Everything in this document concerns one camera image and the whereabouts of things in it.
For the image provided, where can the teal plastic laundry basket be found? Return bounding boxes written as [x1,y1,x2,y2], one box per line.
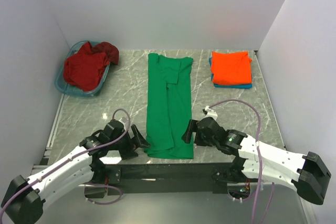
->
[54,40,111,97]

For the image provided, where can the black mounting base plate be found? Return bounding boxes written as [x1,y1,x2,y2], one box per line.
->
[83,163,265,199]

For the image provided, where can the orange folded t shirt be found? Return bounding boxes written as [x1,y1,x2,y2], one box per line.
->
[211,51,252,86]

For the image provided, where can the green t shirt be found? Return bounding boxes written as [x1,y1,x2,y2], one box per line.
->
[144,53,194,159]

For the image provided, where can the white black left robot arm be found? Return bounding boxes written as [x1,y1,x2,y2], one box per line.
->
[1,120,150,223]

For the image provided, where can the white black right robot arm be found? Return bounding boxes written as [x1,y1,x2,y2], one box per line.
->
[182,117,331,205]

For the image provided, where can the blue folded t shirt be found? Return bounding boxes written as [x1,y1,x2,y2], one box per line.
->
[209,57,252,89]

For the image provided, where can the red t shirt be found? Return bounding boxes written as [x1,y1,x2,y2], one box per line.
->
[63,42,110,92]

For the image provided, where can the dark maroon t shirt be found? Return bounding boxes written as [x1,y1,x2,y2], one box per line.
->
[92,41,119,65]

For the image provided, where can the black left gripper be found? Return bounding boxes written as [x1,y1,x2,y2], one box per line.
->
[109,124,150,159]

